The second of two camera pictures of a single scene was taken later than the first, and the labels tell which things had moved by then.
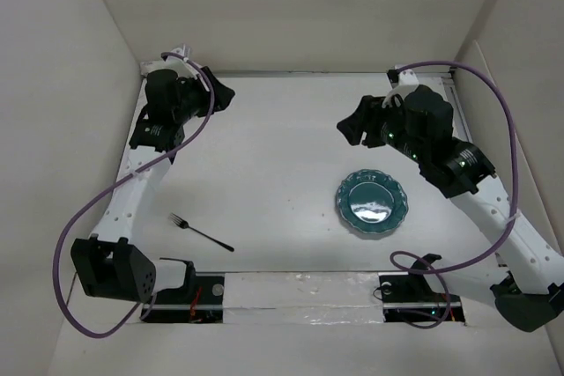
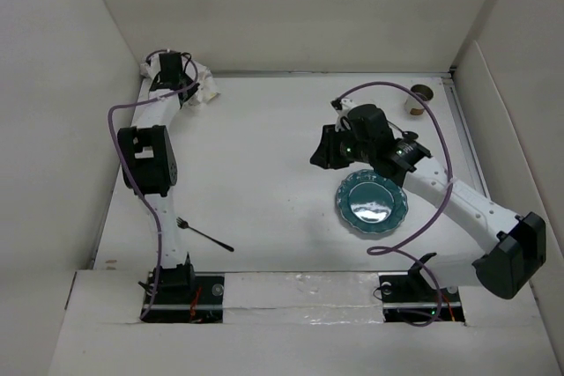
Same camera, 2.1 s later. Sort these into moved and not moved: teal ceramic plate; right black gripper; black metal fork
Moved: right black gripper
Not moved: black metal fork; teal ceramic plate
